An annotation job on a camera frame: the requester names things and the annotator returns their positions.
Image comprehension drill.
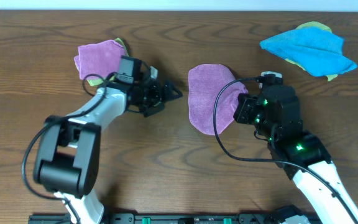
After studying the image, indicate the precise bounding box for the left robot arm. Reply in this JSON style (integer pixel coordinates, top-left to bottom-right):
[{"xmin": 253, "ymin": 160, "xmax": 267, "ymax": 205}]
[{"xmin": 28, "ymin": 73, "xmax": 183, "ymax": 223}]

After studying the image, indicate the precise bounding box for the camera cable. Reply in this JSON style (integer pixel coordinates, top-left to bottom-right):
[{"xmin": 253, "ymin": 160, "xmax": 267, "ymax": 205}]
[
  {"xmin": 21, "ymin": 60, "xmax": 160, "ymax": 224},
  {"xmin": 213, "ymin": 77, "xmax": 358, "ymax": 224}
]

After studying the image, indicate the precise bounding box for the folded green cloth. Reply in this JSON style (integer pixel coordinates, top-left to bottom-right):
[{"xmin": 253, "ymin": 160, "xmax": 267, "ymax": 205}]
[{"xmin": 86, "ymin": 37, "xmax": 130, "ymax": 87}]

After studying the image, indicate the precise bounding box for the crumpled green cloth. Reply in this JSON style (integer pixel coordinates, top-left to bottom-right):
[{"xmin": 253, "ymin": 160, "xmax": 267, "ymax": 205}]
[{"xmin": 285, "ymin": 21, "xmax": 338, "ymax": 82}]

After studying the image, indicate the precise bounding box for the left camera cable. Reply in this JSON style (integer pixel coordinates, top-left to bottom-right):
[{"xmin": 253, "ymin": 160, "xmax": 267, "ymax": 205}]
[{"xmin": 21, "ymin": 60, "xmax": 160, "ymax": 224}]

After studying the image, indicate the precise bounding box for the right camera cable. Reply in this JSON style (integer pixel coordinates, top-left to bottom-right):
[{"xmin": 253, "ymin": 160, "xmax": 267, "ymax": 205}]
[{"xmin": 213, "ymin": 77, "xmax": 358, "ymax": 224}]

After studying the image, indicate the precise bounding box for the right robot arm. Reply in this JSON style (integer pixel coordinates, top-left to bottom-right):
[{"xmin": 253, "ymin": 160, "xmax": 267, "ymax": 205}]
[{"xmin": 234, "ymin": 85, "xmax": 358, "ymax": 223}]

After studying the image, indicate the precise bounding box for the blue microfiber cloth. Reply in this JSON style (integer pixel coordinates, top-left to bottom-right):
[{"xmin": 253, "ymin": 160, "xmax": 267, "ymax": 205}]
[{"xmin": 260, "ymin": 27, "xmax": 357, "ymax": 77}]

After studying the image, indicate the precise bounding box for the folded purple cloth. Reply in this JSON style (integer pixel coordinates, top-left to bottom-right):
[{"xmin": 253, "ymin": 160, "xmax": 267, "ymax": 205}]
[{"xmin": 74, "ymin": 39, "xmax": 127, "ymax": 80}]

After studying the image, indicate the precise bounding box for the purple microfiber cloth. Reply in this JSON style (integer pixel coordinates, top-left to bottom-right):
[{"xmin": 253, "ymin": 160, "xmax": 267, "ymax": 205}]
[{"xmin": 188, "ymin": 64, "xmax": 248, "ymax": 135}]

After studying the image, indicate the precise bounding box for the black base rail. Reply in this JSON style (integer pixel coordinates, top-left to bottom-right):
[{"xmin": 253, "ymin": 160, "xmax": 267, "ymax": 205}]
[{"xmin": 28, "ymin": 212, "xmax": 323, "ymax": 224}]

